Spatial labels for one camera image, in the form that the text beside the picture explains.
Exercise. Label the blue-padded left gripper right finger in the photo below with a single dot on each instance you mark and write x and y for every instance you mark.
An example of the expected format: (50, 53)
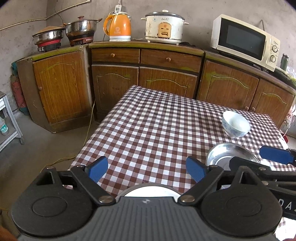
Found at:
(206, 178)

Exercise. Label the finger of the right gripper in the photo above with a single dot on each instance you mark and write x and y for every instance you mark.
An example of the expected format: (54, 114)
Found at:
(282, 156)
(263, 172)

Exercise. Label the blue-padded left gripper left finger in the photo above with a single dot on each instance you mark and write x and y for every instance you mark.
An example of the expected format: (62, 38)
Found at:
(87, 178)

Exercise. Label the large steel plate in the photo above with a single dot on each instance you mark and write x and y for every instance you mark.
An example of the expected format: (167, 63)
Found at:
(221, 154)

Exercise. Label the white shallow bowl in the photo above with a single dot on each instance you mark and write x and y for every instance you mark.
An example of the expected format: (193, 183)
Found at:
(149, 190)

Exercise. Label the red plastic bag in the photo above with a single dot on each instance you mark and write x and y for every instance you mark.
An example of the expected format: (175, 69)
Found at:
(285, 137)

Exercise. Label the pink plastic bags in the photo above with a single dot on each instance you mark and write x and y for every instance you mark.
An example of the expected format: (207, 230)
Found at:
(290, 118)

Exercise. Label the blue-white porcelain bowl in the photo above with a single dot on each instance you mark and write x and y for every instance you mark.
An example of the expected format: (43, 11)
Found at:
(234, 124)

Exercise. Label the red checkered tablecloth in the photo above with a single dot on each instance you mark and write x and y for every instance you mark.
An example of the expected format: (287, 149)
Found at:
(149, 134)

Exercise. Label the corner wooden cabinet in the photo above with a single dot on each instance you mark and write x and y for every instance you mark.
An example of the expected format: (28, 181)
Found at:
(57, 88)

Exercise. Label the green thermos bottle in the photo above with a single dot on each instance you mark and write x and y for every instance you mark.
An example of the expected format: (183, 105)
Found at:
(284, 62)

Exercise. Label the wooden kitchen cabinet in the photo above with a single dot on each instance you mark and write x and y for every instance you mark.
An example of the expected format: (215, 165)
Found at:
(185, 71)

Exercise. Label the white metal rack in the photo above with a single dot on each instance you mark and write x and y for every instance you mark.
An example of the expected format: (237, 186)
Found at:
(9, 126)

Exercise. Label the red gas cylinder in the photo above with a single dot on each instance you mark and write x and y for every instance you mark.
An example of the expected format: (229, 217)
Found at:
(17, 90)

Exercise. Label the cream microwave oven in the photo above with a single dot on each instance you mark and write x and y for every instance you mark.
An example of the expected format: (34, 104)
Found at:
(243, 40)

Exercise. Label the steel pot with lid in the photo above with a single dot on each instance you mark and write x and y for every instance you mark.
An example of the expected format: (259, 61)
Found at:
(81, 31)

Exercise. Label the orange electric kettle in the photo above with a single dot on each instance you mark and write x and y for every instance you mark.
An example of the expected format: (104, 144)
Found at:
(118, 27)

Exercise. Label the white rice cooker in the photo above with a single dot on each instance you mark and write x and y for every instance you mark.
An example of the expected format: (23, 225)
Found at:
(164, 27)

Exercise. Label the white power strip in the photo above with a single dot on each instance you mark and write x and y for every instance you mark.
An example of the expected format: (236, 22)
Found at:
(118, 8)

